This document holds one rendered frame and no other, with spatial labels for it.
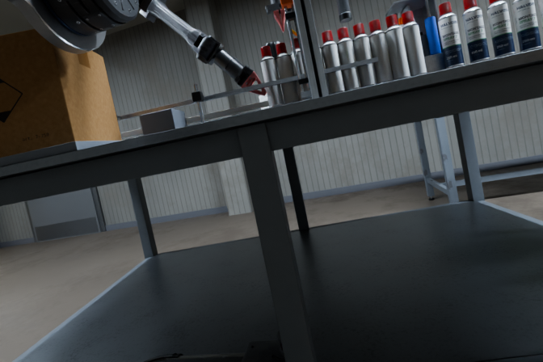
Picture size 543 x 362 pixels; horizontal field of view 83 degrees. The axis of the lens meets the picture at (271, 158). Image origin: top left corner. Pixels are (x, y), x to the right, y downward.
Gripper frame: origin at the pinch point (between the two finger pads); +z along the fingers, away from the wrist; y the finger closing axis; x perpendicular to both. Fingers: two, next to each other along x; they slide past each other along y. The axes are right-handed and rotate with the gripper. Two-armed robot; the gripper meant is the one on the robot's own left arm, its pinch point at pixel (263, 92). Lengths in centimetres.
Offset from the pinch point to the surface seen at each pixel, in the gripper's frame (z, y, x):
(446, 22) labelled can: 31, -2, -52
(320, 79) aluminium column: 13.4, -16.4, -12.2
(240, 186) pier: -2, 263, 96
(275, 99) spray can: 5.1, -2.2, -0.7
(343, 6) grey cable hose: 4.8, -11.1, -33.2
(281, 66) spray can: -0.4, -1.5, -10.3
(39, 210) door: -222, 325, 344
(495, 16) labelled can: 42, -1, -62
